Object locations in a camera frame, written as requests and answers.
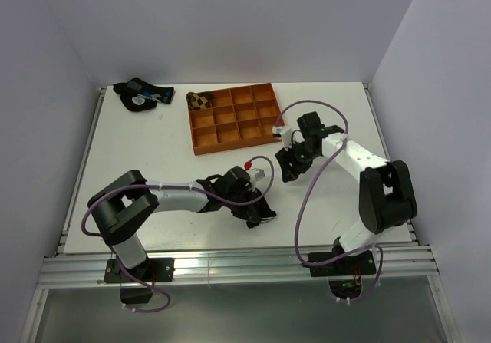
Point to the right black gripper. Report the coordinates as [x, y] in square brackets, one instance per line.
[284, 158]

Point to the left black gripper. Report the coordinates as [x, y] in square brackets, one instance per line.
[249, 212]

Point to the black white striped sock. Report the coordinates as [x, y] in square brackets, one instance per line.
[252, 224]

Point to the orange compartment tray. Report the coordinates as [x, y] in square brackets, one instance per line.
[240, 117]

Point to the brown yellow argyle sock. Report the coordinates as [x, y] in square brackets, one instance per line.
[199, 101]

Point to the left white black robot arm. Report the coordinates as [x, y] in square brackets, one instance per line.
[122, 207]

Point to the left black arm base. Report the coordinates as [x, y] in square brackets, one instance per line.
[152, 270]

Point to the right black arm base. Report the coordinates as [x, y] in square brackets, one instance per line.
[359, 265]

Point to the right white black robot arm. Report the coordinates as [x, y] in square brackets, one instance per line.
[385, 192]

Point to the black blue sock pile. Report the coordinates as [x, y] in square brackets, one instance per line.
[138, 96]

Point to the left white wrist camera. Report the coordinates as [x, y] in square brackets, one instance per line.
[255, 174]

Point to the aluminium front rail frame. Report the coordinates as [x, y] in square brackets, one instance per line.
[227, 267]

